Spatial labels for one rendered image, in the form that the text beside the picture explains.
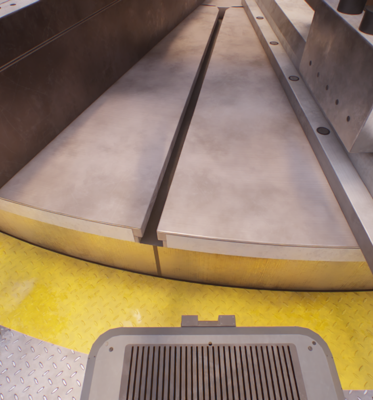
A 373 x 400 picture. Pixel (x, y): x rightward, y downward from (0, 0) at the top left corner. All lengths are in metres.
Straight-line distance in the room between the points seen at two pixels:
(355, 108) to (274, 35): 0.99
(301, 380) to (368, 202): 0.45
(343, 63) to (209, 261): 0.63
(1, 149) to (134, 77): 0.68
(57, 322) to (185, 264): 0.43
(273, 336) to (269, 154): 0.55
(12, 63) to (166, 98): 0.55
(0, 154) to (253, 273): 0.81
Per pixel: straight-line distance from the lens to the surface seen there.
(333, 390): 0.73
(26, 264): 1.21
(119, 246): 0.94
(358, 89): 0.81
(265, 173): 0.93
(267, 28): 1.83
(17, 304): 1.14
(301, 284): 1.04
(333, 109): 0.90
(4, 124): 0.98
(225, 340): 0.70
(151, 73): 1.45
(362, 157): 0.93
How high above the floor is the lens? 0.93
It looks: 49 degrees down
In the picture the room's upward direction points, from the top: 1 degrees counter-clockwise
